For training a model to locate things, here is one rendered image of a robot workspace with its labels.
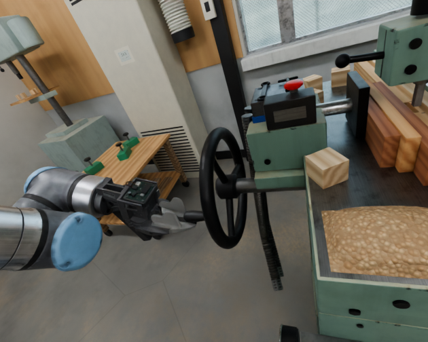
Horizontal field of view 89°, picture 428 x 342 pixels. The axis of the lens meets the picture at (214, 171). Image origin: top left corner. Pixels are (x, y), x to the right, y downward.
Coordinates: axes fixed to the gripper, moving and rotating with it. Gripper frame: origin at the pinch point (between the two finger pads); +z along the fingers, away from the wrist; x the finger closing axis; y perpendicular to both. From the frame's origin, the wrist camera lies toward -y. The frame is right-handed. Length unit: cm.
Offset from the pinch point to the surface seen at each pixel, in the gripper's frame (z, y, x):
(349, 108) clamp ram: 25.0, 24.6, 14.1
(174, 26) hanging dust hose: -54, 20, 128
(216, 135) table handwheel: 1.9, 15.9, 12.0
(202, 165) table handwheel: 1.4, 13.8, 3.9
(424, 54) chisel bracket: 28.2, 34.6, 7.9
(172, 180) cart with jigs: -51, -85, 97
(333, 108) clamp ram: 22.5, 24.1, 14.3
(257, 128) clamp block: 10.1, 20.0, 10.0
